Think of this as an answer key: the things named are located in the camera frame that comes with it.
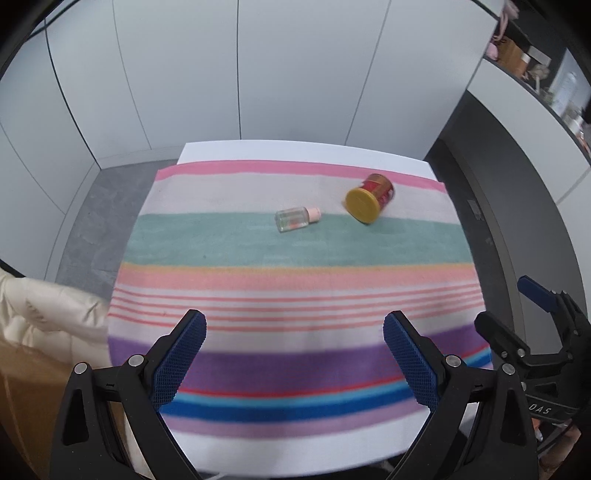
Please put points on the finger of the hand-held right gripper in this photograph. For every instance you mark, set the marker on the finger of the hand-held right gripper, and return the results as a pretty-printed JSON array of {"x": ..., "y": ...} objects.
[
  {"x": 538, "y": 293},
  {"x": 498, "y": 334}
]

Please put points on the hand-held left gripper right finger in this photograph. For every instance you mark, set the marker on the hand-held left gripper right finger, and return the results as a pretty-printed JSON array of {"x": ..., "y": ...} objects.
[{"x": 411, "y": 360}]

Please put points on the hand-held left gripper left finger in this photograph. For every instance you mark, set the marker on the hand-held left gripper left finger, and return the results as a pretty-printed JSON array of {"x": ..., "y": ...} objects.
[{"x": 182, "y": 355}]

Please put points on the brown cardboard box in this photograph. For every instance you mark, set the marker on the brown cardboard box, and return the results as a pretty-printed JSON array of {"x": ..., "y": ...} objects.
[{"x": 27, "y": 392}]

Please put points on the red jar yellow lid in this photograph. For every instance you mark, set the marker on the red jar yellow lid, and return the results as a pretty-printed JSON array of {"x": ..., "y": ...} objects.
[{"x": 369, "y": 198}]

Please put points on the small glass bottle pink cap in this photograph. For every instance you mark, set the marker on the small glass bottle pink cap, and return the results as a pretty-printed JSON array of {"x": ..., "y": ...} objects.
[{"x": 298, "y": 218}]

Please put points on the person's right hand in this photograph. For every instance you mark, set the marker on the person's right hand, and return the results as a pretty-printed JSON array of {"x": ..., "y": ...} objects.
[{"x": 565, "y": 443}]

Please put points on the striped cloth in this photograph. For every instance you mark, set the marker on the striped cloth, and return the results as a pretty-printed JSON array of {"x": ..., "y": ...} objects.
[{"x": 300, "y": 286}]

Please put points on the cream padded chair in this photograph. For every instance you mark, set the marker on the cream padded chair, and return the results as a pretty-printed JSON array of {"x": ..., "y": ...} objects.
[{"x": 46, "y": 309}]

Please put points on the white table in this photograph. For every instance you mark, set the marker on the white table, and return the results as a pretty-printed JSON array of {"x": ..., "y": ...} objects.
[{"x": 300, "y": 150}]

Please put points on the small brown box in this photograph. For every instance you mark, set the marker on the small brown box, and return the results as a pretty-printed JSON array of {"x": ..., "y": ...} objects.
[{"x": 510, "y": 53}]

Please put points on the pink plush item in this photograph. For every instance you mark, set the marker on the pink plush item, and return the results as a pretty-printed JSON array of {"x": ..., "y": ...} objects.
[{"x": 503, "y": 18}]

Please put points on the grey wall socket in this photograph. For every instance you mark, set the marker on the grey wall socket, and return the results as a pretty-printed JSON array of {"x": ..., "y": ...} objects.
[{"x": 473, "y": 206}]

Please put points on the wall shelf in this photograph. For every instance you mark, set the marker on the wall shelf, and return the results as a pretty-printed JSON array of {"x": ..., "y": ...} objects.
[{"x": 540, "y": 55}]

